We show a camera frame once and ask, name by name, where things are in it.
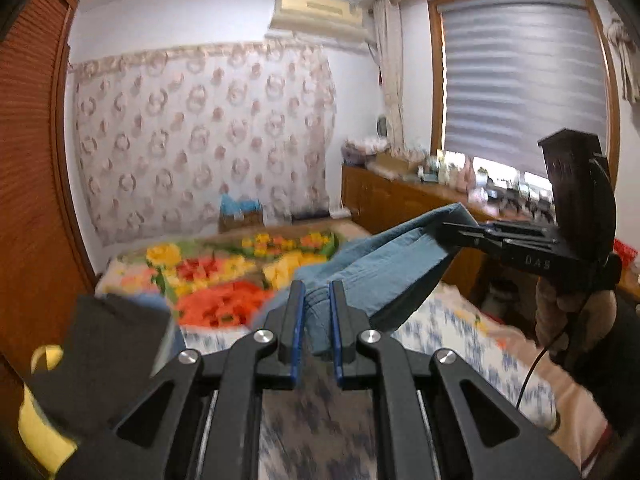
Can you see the right hand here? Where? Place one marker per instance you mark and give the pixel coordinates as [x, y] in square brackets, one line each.
[571, 325]

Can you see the pink circle pattern curtain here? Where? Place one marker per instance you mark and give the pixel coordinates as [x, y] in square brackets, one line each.
[163, 136]

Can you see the beige tied side curtain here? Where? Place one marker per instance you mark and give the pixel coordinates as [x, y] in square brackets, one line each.
[388, 31]

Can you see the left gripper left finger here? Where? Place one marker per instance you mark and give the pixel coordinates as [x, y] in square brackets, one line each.
[199, 417]

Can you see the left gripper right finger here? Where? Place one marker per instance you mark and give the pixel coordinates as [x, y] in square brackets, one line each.
[435, 417]

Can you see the grey zebra window blind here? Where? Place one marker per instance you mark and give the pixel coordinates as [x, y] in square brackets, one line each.
[517, 71]

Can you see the colourful flower blanket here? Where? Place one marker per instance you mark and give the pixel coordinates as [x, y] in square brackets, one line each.
[220, 283]

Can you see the beige wall air conditioner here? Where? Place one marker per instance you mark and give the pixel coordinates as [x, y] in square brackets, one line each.
[337, 19]

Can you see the teal blue shorts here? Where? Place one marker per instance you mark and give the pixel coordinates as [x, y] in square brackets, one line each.
[387, 275]

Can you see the blue floral white bedsheet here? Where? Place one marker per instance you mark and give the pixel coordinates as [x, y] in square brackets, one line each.
[344, 447]

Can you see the brown wooden sideboard cabinet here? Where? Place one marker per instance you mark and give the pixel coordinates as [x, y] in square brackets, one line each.
[378, 204]

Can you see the brown louvered wardrobe door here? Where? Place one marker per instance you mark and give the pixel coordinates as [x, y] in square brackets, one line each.
[44, 263]

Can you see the cardboard box blue contents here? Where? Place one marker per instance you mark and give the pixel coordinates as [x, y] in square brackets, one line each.
[239, 214]

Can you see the pink bottle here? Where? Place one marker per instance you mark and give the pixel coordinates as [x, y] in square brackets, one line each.
[466, 180]

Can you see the stack of folded papers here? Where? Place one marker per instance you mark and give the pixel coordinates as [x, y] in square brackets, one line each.
[358, 152]

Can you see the open cardboard box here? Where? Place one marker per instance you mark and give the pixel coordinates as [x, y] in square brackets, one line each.
[392, 167]

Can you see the yellow plush toy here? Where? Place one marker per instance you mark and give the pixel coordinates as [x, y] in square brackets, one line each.
[50, 448]

